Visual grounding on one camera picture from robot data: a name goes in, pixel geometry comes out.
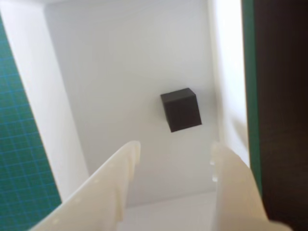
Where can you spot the black cube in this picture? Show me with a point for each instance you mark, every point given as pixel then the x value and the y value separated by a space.
pixel 183 111

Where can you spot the white rectangular plastic bin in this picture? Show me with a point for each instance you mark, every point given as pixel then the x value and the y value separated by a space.
pixel 108 84

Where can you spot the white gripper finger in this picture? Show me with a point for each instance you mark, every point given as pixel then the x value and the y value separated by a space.
pixel 238 197
pixel 101 192

